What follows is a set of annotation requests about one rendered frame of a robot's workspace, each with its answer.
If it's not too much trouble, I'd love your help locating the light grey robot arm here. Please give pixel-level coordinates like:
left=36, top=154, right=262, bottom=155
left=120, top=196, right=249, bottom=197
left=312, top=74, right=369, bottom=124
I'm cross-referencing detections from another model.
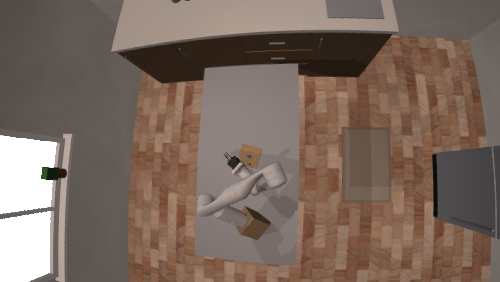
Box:
left=197, top=162, right=287, bottom=228

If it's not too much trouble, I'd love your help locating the tan square mat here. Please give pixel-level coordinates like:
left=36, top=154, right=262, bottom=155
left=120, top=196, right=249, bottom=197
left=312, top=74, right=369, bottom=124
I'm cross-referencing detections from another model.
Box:
left=238, top=144, right=262, bottom=168

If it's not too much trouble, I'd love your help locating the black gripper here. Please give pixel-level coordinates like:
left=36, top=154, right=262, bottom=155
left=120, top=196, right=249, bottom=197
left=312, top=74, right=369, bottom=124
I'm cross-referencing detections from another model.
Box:
left=223, top=152, right=250, bottom=178

